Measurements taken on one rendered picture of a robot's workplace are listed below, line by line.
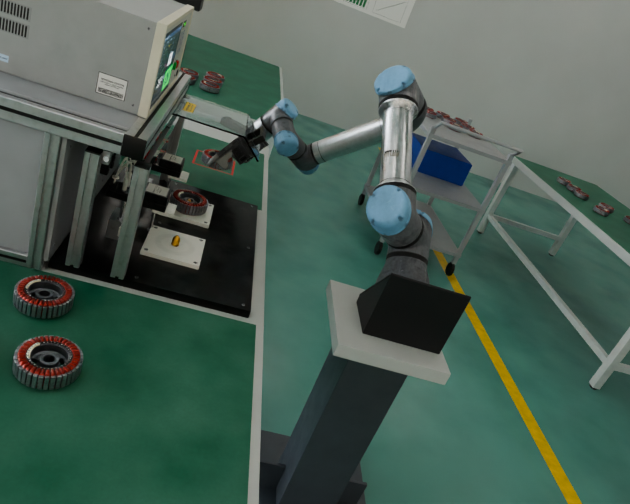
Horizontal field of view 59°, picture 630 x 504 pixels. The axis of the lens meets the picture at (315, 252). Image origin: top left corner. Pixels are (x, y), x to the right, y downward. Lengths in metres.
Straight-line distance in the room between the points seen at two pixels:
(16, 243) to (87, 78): 0.39
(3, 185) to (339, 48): 5.70
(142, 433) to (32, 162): 0.59
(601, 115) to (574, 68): 0.74
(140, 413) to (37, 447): 0.18
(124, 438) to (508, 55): 6.66
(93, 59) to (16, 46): 0.15
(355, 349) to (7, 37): 1.04
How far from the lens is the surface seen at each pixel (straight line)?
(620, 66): 7.89
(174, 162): 1.65
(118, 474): 0.99
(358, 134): 1.83
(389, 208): 1.43
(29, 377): 1.08
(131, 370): 1.15
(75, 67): 1.33
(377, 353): 1.45
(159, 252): 1.46
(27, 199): 1.32
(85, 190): 1.28
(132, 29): 1.28
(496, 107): 7.34
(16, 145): 1.28
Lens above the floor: 1.52
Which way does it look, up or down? 25 degrees down
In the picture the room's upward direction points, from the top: 22 degrees clockwise
